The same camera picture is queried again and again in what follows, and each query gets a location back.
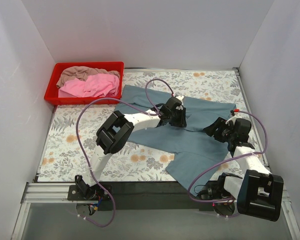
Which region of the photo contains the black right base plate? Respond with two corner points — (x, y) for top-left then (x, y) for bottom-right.
(198, 184), (236, 217)

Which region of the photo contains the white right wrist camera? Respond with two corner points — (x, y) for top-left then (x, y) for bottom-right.
(225, 109), (241, 125)

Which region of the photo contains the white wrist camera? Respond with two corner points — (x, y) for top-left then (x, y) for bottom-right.
(225, 109), (241, 125)
(175, 95), (185, 102)

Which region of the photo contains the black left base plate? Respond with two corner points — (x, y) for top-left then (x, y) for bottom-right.
(67, 184), (110, 201)

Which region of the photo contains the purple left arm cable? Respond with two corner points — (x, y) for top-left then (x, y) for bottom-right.
(75, 78), (177, 228)

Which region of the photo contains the red plastic bin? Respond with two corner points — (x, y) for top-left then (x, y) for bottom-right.
(44, 61), (124, 106)

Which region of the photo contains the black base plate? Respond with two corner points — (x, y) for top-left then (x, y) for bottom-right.
(198, 184), (236, 217)
(67, 184), (110, 201)

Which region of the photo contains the pink t shirt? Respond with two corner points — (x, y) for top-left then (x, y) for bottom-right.
(58, 73), (120, 98)

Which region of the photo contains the beige t shirt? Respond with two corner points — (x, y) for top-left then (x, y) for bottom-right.
(56, 66), (120, 88)

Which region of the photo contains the aluminium front frame rail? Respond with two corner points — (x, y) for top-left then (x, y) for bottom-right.
(21, 181), (290, 205)

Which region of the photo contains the aluminium right side rail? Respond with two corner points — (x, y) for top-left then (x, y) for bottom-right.
(231, 66), (276, 181)

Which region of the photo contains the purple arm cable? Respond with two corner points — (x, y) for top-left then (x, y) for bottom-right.
(187, 109), (268, 219)
(75, 78), (177, 228)

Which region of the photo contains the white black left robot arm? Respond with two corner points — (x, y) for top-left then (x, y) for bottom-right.
(75, 95), (187, 200)

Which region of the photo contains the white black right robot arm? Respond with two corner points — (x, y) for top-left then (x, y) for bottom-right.
(199, 116), (284, 222)

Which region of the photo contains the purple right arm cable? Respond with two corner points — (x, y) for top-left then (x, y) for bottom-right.
(187, 109), (268, 219)

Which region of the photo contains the blue-grey t shirt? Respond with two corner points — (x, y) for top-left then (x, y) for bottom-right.
(128, 96), (236, 189)

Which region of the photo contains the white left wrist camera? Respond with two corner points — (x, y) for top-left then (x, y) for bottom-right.
(175, 95), (185, 102)

